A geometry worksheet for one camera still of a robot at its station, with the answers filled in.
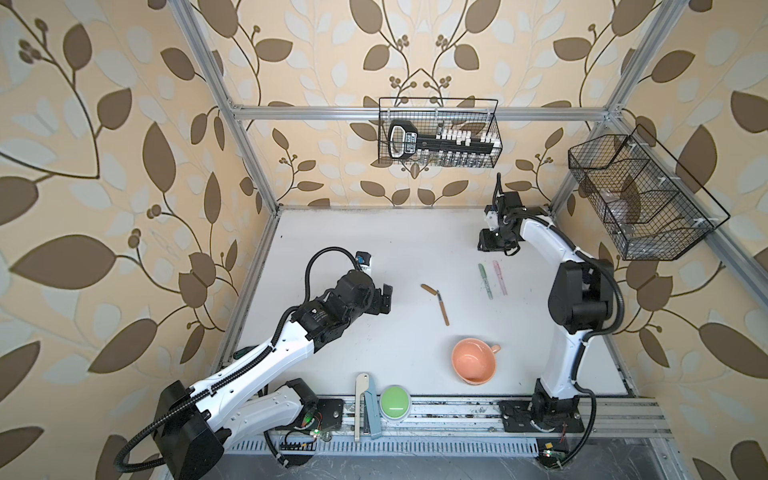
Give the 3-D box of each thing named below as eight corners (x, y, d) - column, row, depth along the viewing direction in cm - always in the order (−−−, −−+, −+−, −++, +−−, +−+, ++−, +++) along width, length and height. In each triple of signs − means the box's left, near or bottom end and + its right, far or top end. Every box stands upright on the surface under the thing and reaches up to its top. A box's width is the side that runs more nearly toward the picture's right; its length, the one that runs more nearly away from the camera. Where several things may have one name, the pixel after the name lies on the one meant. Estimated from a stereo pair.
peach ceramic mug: (455, 388, 81) (460, 381, 75) (450, 347, 88) (454, 338, 82) (500, 388, 81) (507, 381, 75) (491, 347, 88) (497, 338, 82)
